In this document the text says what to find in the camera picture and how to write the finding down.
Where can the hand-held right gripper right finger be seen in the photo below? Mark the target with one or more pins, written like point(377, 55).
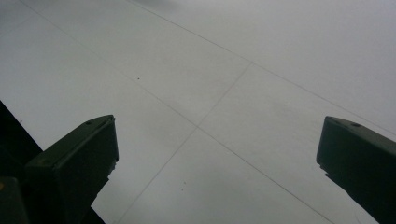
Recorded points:
point(364, 161)

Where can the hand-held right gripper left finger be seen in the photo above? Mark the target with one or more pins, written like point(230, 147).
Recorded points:
point(68, 174)

